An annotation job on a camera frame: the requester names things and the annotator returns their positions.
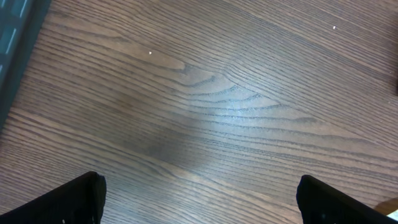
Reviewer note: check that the white packet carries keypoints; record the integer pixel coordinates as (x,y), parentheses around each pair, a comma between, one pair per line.
(388,208)

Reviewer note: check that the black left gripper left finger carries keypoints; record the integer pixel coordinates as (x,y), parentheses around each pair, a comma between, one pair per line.
(80,200)

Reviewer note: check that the grey plastic mesh basket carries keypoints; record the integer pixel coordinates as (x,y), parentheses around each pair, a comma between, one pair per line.
(21,21)

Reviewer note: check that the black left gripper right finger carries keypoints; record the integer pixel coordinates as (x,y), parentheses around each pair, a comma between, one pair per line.
(320,203)

